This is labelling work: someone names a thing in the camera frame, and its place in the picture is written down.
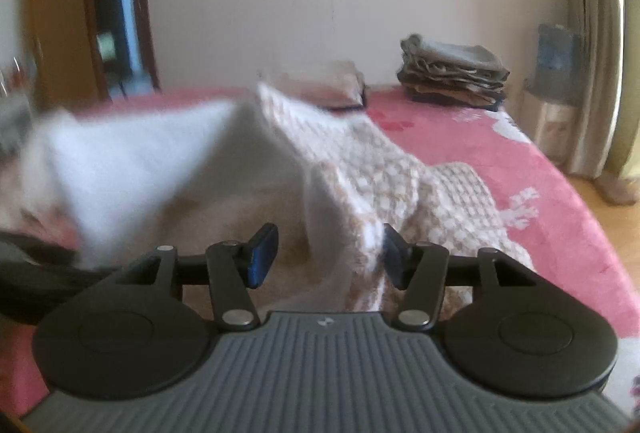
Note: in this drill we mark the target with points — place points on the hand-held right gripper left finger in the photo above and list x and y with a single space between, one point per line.
262 258

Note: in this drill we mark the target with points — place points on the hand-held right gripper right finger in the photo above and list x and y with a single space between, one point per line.
395 263

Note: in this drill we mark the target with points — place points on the beige white houndstooth knit cardigan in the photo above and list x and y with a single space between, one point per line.
350 153

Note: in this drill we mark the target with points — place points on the folded cream clothes pile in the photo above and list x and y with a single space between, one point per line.
320 80

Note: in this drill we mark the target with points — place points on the stack of grey brown clothes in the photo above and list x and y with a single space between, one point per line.
450 73

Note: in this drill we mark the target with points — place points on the pink floral blanket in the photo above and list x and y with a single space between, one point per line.
525 173

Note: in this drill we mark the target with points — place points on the white water dispenser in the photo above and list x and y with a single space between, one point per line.
552 128

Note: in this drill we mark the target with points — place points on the brown floor mat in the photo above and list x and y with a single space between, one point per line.
620 188

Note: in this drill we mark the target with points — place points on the wooden framed mirror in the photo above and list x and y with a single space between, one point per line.
55 13

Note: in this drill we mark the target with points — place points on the beige curtain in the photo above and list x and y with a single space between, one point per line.
595 38

